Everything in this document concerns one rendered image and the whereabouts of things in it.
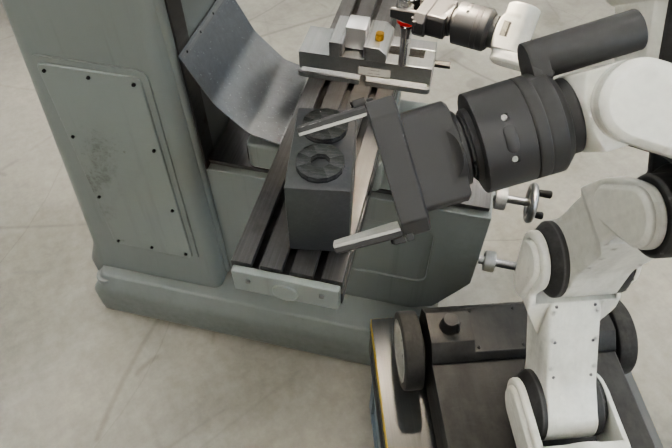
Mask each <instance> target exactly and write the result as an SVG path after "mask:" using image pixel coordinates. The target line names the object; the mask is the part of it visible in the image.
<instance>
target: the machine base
mask: <svg viewBox="0 0 672 448"><path fill-rule="evenodd" d="M97 279H98V280H97V282H96V284H95V291H96V292H97V294H98V296H99V298H100V299H101V301H102V303H103V304H104V306H106V307H107V308H111V309H115V310H120V311H124V312H129V313H133V314H138V315H142V316H147V317H151V318H156V319H160V320H165V321H170V322H174V323H179V324H183V325H188V326H192V327H197V328H201V329H206V330H210V331H215V332H219V333H224V334H228V335H233V336H238V337H242V338H247V339H251V340H256V341H260V342H265V343H269V344H274V345H278V346H283V347H287V348H292V349H296V350H301V351H306V352H310V353H315V354H319V355H324V356H328V357H333V358H337V359H342V360H346V361H351V362H355V363H360V364H364V365H369V366H371V365H370V357H369V341H370V330H371V328H370V323H371V319H382V318H394V316H395V313H396V312H397V311H408V310H413V311H415V312H416V314H417V316H420V313H421V309H422V308H434V307H438V303H439V302H438V303H436V304H435V305H433V306H423V307H406V306H401V305H397V304H392V303H387V302H382V301H377V300H372V299H367V298H362V297H357V296H352V295H347V294H345V295H344V299H343V303H341V304H340V308H339V309H333V308H328V307H323V306H318V305H313V304H308V303H304V302H299V301H294V300H293V301H286V300H282V299H280V298H277V297H273V296H268V295H264V294H259V293H255V292H250V291H246V290H241V289H236V288H235V285H234V281H233V277H232V273H231V271H229V272H227V275H226V277H225V280H224V282H223V284H222V285H221V286H219V287H216V288H212V287H208V286H203V285H198V284H193V283H188V282H184V281H179V280H174V279H169V278H164V277H160V276H155V275H150V274H145V273H140V272H136V271H131V270H126V269H121V268H117V267H112V266H107V265H103V266H102V268H101V269H100V270H99V271H98V272H97Z"/></svg>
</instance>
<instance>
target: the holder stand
mask: <svg viewBox="0 0 672 448"><path fill-rule="evenodd" d="M344 111H347V110H336V109H329V108H323V109H316V108H299V109H298V112H297V118H296V123H295V129H294V134H293V140H292V145H291V151H290V156H289V162H288V167H287V173H286V178H285V184H284V194H285V204H286V214H287V224H288V234H289V243H290V248H291V249H304V250H320V251H335V250H334V247H333V243H334V240H337V239H340V238H343V237H346V236H350V233H351V220H352V207H353V194H354V181H355V161H356V133H357V119H355V120H352V121H349V122H345V123H342V124H339V125H336V126H332V127H329V128H326V129H322V130H319V131H316V132H312V133H309V134H306V135H303V136H299V134H298V131H297V127H298V126H299V125H302V124H305V123H308V122H312V121H315V120H318V119H321V118H325V117H328V116H331V115H334V114H338V113H341V112H344Z"/></svg>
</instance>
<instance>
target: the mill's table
mask: <svg viewBox="0 0 672 448"><path fill-rule="evenodd" d="M392 7H396V8H398V0H342V1H341V3H340V5H339V8H338V10H337V12H336V15H335V17H334V19H333V22H332V24H331V26H330V28H332V29H335V27H336V24H337V22H338V20H339V17H340V15H341V16H349V17H350V15H358V16H366V17H370V26H371V23H372V20H375V21H376V20H379V21H386V22H388V23H389V24H390V25H392V26H393V27H394V36H396V37H401V34H400V25H399V24H398V23H397V19H394V18H392V17H390V9H391V8H392ZM388 95H392V96H393V97H394V99H396V95H397V90H391V89H384V88H377V87H371V86H365V81H361V82H360V83H359V85H357V84H350V83H344V82H337V81H330V80H324V79H317V78H310V77H309V78H308V80H307V83H306V85H305V88H304V90H303V92H302V95H301V97H300V99H299V102H298V104H297V106H296V109H295V111H294V113H293V116H292V118H291V120H290V123H289V125H288V127H287V130H286V132H285V135H284V137H283V139H282V142H281V144H280V146H279V149H278V151H277V153H276V156H275V158H274V160H273V163H272V165H271V167H270V170H269V172H268V174H267V177H266V179H265V182H264V184H263V186H262V189H261V191H260V193H259V196H258V198H257V200H256V203H255V205H254V207H253V210H252V212H251V214H250V217H249V219H248V221H247V224H246V226H245V229H244V231H243V233H242V236H241V238H240V240H239V243H238V245H237V247H236V250H235V252H234V254H233V257H232V259H231V263H232V268H231V273H232V277H233V281H234V285H235V288H236V289H241V290H246V291H250V292H255V293H259V294H264V295H268V296H273V297H277V298H280V299H282V300H286V301H293V300H294V301H299V302H304V303H308V304H313V305H318V306H323V307H328V308H333V309H339V308H340V304H341V303H343V299H344V295H345V292H346V288H347V284H348V280H349V276H350V272H351V268H352V265H353V261H354V257H355V253H356V249H355V250H351V251H349V252H344V253H340V254H337V253H335V251H320V250H304V249H291V248H290V243H289V234H288V224H287V214H286V204H285V194H284V184H285V178H286V173H287V167H288V162H289V156H290V151H291V145H292V140H293V134H294V129H295V123H296V118H297V112H298V109H299V108H316V109H323V108H329V109H336V110H351V109H354V108H351V105H350V102H352V100H355V99H358V98H361V97H364V98H365V102H366V98H371V97H372V98H373V100H375V99H379V98H382V97H385V96H388ZM366 113H367V116H365V117H362V118H359V119H357V133H356V161H355V181H354V194H353V207H352V220H351V233H350V235H353V234H356V233H359V232H361V230H362V226H363V222H364V218H365V215H366V211H367V207H368V203H369V199H370V195H371V191H372V188H373V184H374V180H375V176H376V172H377V168H378V165H379V161H380V153H379V150H378V147H377V143H376V140H375V136H374V133H373V130H372V126H371V123H370V119H369V116H368V112H366Z"/></svg>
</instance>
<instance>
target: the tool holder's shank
mask: <svg viewBox="0 0 672 448"><path fill-rule="evenodd" d="M411 29H412V27H403V26H401V25H400V34H401V37H400V48H399V58H398V65H399V66H401V67H403V66H405V67H406V66H408V63H409V54H410V45H411V36H412V33H411Z"/></svg>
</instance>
